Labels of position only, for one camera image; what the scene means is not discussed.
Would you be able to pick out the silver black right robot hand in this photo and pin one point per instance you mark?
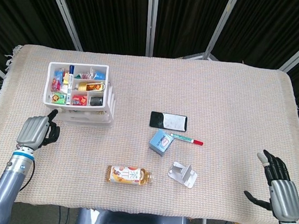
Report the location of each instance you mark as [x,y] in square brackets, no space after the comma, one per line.
[285,199]

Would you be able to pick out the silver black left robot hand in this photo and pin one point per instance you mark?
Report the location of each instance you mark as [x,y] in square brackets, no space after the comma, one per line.
[32,131]

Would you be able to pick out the white organizer tray with items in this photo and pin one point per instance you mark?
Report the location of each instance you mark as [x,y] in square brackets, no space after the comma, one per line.
[85,115]

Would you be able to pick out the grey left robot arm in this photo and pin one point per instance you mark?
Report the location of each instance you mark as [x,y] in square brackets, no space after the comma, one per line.
[7,183]

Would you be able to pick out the green snack packet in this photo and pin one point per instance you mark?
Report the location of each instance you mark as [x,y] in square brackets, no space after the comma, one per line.
[58,98]

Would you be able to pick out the red candy wrapper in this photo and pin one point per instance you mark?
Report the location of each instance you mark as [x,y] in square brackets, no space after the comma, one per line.
[56,84]

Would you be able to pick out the red snack packet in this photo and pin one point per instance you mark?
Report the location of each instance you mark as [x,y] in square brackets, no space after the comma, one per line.
[79,100]

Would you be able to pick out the white marker with blue cap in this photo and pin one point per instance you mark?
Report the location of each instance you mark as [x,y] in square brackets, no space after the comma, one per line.
[69,83]

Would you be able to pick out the blue candy wrapper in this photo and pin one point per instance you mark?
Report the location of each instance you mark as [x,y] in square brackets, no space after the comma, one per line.
[59,74]

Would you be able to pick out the blue snack packet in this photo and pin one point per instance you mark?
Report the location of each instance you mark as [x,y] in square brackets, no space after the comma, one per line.
[100,75]

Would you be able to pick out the white folding phone stand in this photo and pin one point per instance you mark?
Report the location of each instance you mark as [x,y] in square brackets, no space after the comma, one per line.
[185,175]

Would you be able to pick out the tea bottle with yellow label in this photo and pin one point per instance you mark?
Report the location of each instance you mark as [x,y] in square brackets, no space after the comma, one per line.
[127,175]

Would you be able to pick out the green marker with red cap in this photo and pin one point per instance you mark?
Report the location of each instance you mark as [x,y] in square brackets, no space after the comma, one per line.
[186,139]

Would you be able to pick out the beige woven tablecloth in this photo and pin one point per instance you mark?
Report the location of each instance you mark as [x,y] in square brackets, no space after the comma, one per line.
[141,90]

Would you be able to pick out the black smartphone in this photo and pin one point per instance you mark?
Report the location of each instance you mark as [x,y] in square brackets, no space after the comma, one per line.
[156,120]

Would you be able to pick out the small blue cardboard box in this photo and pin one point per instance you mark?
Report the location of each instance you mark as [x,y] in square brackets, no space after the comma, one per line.
[158,144]

